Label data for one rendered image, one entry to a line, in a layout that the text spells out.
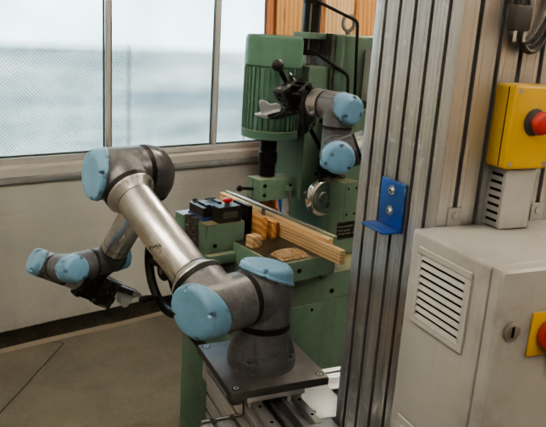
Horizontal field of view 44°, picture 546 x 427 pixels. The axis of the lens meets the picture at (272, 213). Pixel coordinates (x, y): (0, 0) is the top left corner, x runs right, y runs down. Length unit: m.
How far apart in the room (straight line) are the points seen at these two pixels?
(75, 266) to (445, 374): 1.07
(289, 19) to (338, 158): 2.19
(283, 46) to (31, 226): 1.68
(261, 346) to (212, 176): 2.31
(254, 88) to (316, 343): 0.82
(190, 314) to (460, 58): 0.68
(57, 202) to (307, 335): 1.56
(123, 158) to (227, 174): 2.20
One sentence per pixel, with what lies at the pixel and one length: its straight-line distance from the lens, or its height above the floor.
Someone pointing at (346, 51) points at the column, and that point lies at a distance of 2.13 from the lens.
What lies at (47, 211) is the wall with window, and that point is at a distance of 3.27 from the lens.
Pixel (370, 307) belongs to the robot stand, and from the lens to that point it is 1.32.
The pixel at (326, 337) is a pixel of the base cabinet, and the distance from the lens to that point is 2.21.
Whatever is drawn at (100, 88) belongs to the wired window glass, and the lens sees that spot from 3.35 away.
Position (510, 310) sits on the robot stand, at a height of 1.17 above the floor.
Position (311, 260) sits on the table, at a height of 0.89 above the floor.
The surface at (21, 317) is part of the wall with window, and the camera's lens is 3.40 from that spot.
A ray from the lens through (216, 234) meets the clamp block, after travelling 2.00.
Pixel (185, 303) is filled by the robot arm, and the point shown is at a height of 1.00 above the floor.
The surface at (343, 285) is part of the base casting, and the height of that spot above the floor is 0.75.
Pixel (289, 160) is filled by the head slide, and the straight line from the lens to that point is 2.19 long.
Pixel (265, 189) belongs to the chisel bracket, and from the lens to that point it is 2.11.
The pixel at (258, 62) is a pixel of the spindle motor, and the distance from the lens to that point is 2.02.
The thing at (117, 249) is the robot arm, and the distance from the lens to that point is 1.85.
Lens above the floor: 1.52
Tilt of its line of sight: 15 degrees down
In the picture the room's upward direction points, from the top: 4 degrees clockwise
